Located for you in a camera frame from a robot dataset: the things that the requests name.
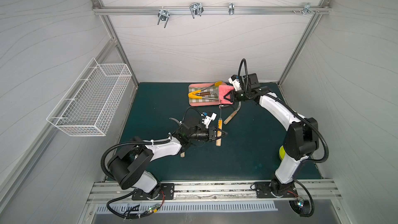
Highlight pink rag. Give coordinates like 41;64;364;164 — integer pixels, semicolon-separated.
218;85;234;105

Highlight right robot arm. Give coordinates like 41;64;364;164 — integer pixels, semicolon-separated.
231;87;329;198

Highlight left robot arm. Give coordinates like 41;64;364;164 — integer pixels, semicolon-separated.
100;116;228;198

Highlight small metal spatula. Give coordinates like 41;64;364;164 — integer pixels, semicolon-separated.
198;89;219;99

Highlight yellow tipped metal tongs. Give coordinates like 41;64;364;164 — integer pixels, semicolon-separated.
188;81;222;101

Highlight pink checkered tray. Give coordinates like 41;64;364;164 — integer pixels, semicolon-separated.
188;82;226;107

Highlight lime green bowl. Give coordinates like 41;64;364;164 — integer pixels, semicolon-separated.
278;146;286;161

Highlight metal U-bolt clamp middle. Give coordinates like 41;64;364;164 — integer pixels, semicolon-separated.
189;3;204;18

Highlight metal u-bolt clamp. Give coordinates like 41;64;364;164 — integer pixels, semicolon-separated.
189;3;204;18
157;9;170;28

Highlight metal U-bolt clamp left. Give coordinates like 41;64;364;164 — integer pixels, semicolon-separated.
157;9;170;28

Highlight white vent strip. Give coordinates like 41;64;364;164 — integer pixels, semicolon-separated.
110;201;278;214

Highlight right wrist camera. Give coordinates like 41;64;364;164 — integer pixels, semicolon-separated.
228;75;243;91

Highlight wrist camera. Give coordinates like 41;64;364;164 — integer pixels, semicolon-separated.
202;112;217;129
228;75;243;91

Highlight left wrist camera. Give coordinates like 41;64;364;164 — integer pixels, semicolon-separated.
202;112;217;129

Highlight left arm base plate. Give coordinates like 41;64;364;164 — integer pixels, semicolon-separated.
132;183;175;201

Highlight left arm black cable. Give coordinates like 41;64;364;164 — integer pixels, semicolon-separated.
106;188;165;220

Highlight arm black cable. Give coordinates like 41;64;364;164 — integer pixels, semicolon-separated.
288;180;315;218
106;188;165;220

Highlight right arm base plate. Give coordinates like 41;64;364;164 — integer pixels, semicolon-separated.
250;179;298;199

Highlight white wire basket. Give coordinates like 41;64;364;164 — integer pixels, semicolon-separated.
47;58;132;137

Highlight metal bracket with bolts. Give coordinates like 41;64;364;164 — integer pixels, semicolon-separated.
292;3;320;16

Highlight aluminium crossbar rail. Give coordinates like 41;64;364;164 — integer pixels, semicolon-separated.
93;5;332;16

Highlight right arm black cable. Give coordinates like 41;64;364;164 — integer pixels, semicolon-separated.
288;180;315;218

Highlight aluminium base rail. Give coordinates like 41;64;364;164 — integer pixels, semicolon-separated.
87;179;343;203

